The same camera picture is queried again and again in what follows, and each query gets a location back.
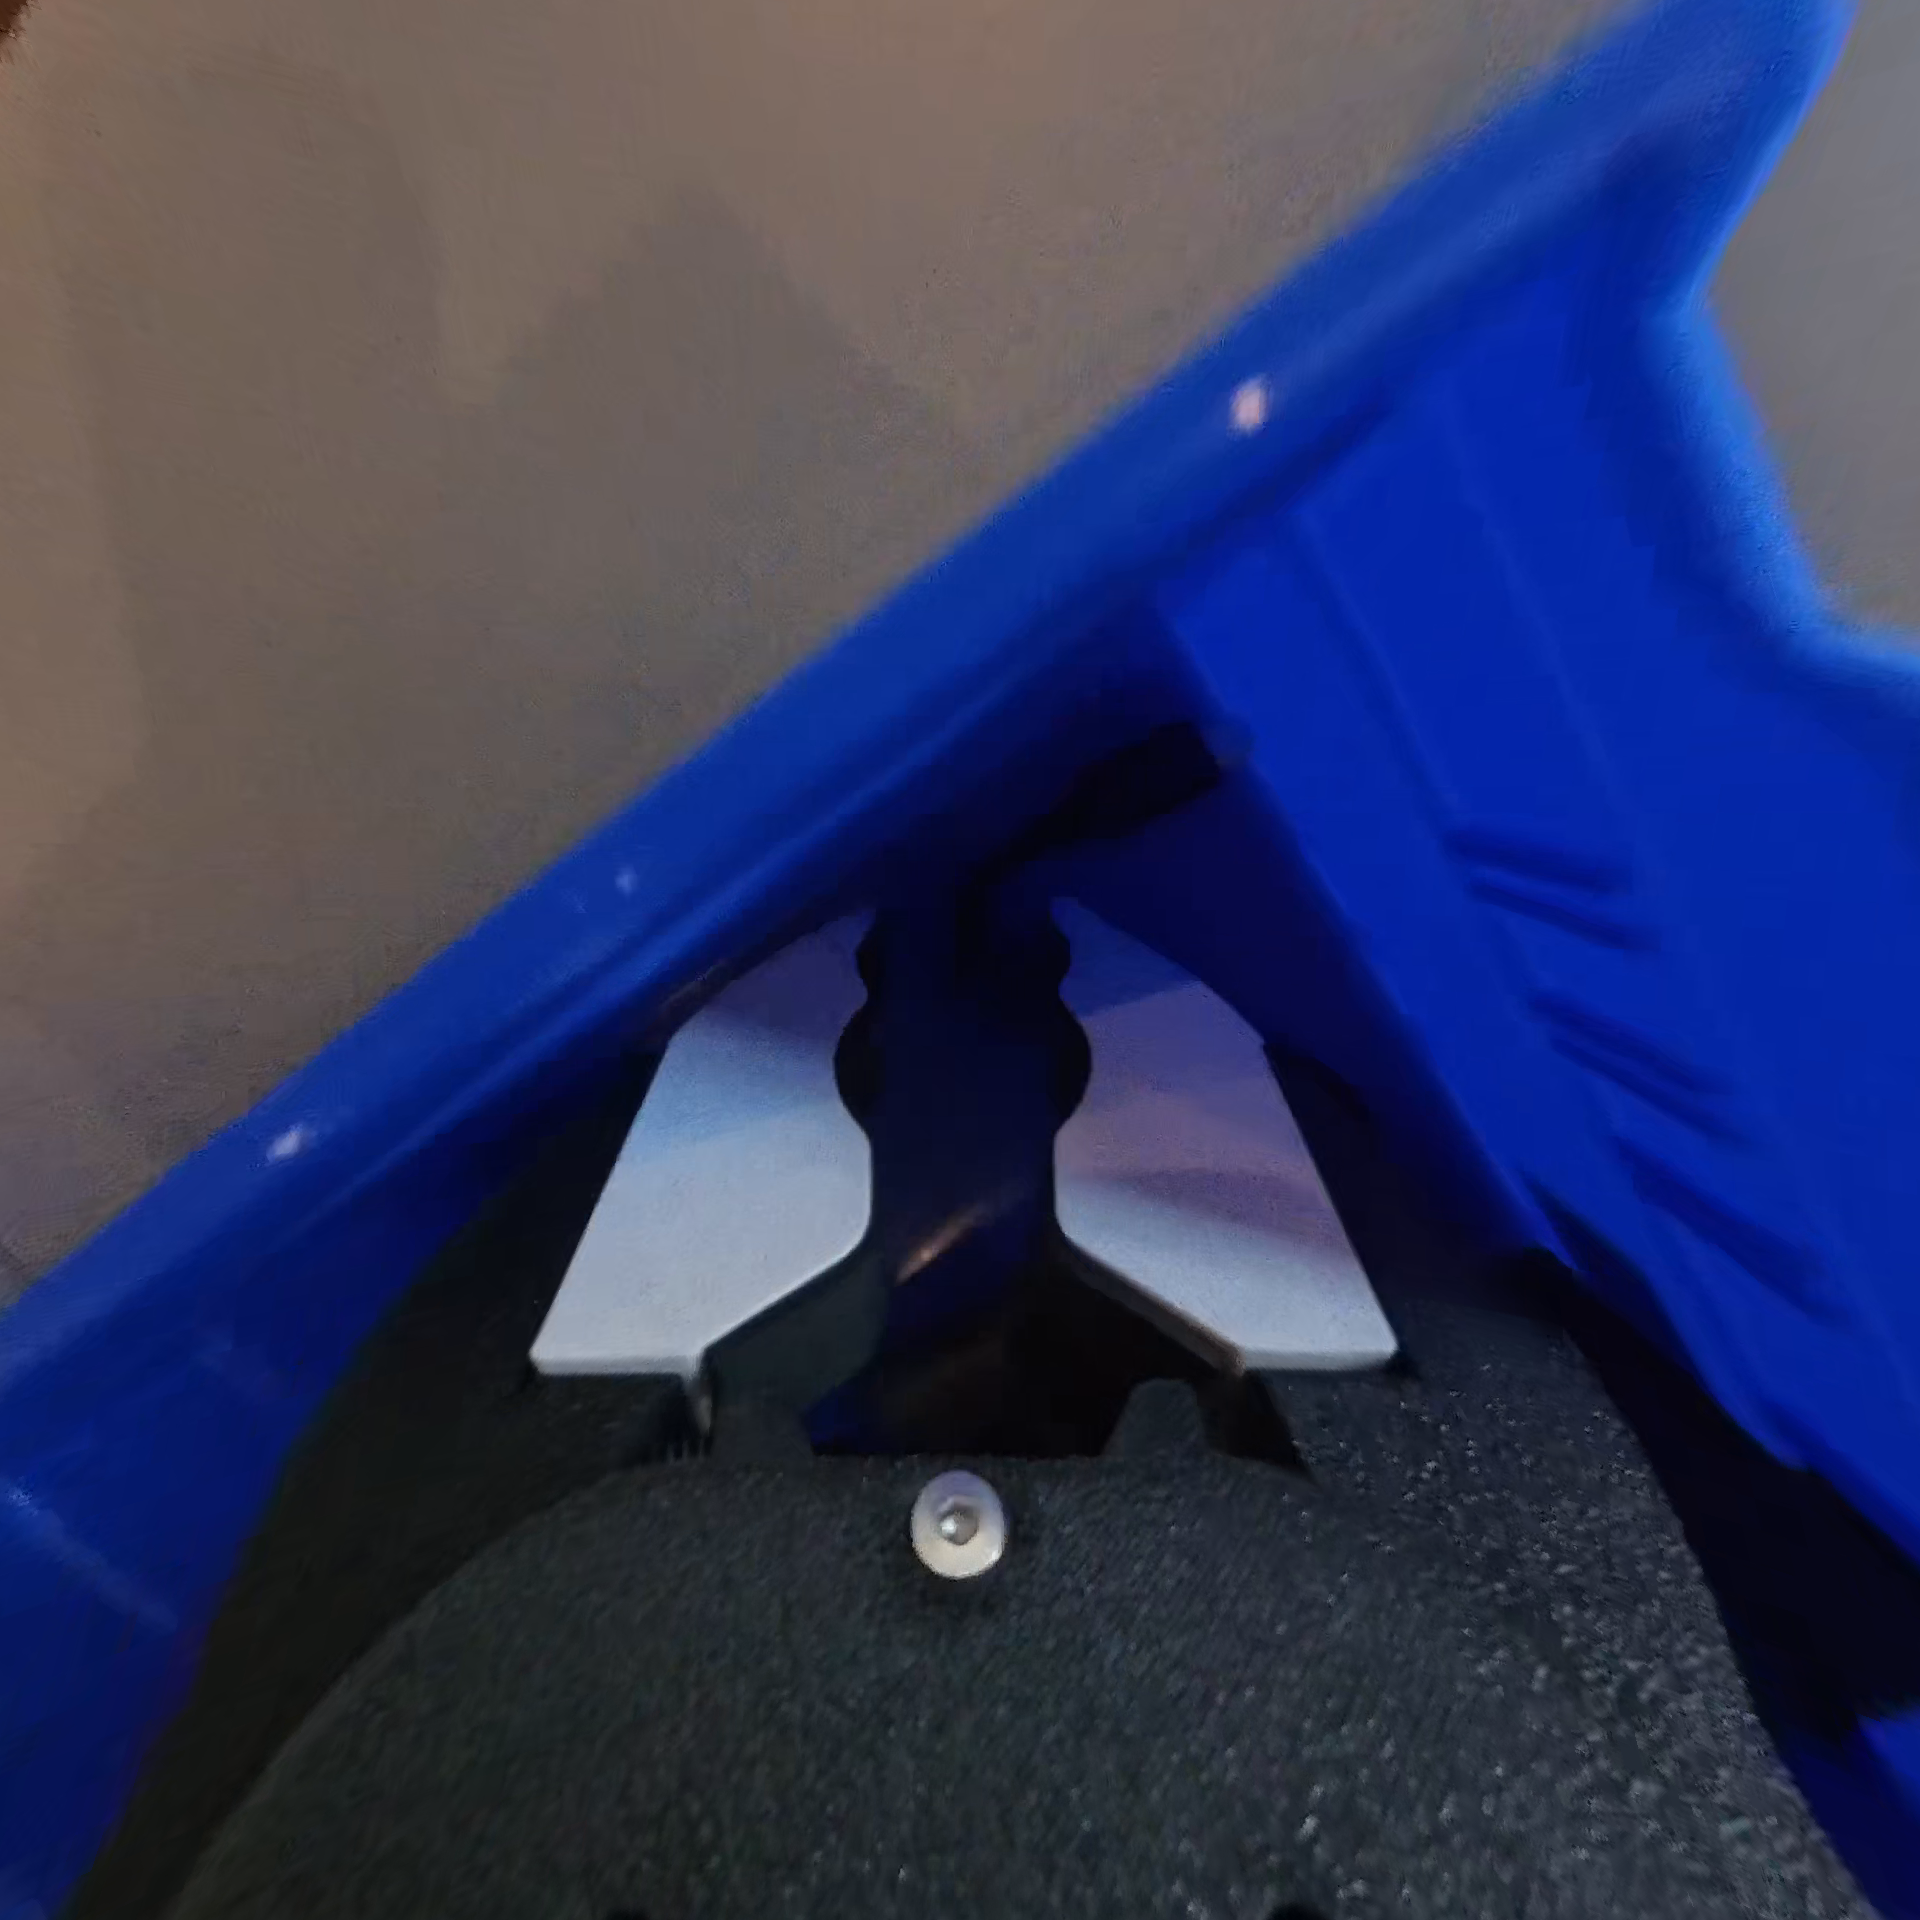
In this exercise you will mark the blue plastic bin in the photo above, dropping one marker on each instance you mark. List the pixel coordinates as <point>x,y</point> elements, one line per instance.
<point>1500,751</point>

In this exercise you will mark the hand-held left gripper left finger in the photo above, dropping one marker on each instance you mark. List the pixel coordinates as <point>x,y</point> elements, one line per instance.
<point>706,1200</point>

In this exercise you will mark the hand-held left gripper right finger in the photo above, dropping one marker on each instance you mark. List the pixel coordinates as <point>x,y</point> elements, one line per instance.
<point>1216,1200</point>

